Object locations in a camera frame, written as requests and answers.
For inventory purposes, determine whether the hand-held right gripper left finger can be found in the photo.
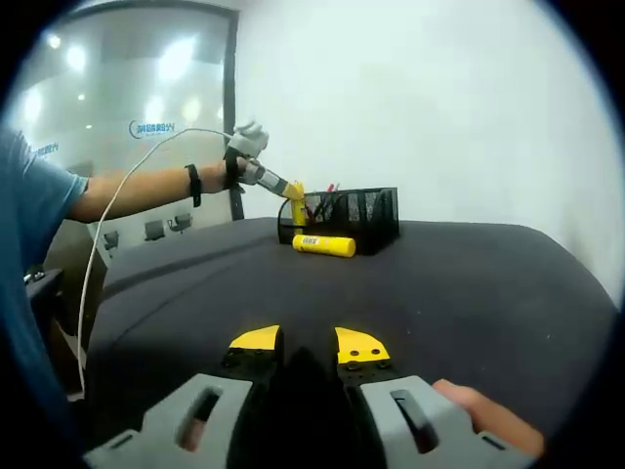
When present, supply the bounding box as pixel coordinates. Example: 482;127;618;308
82;324;285;469

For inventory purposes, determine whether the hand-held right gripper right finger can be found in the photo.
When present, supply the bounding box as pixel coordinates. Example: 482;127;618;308
334;325;538;469

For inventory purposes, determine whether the yellow glue stick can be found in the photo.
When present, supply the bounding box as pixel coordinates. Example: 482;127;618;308
290;194;307;229
291;234;357;258

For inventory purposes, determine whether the red and black marker pen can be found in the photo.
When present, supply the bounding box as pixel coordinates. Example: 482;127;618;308
305;183;335;221

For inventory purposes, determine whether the black mesh holder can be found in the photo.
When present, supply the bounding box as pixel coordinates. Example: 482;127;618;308
277;186;399;256

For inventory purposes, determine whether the person's left hand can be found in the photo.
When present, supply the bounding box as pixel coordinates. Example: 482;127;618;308
222;146;246;192

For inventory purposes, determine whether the person's right hand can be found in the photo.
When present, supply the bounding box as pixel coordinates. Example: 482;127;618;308
432;378;546;460

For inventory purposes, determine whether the black wristband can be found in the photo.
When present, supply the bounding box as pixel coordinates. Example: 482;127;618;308
184;164;203;208

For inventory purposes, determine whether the frosted glass partition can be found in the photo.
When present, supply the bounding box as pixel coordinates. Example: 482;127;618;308
0;0;240;255

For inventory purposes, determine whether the person's blue shirt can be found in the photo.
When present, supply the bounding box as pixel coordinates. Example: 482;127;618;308
0;127;89;441

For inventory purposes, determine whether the black partition frame post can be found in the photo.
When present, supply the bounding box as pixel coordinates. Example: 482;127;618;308
222;12;245;221

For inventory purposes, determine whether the white cable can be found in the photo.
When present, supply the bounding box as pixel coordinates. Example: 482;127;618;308
76;127;238;400

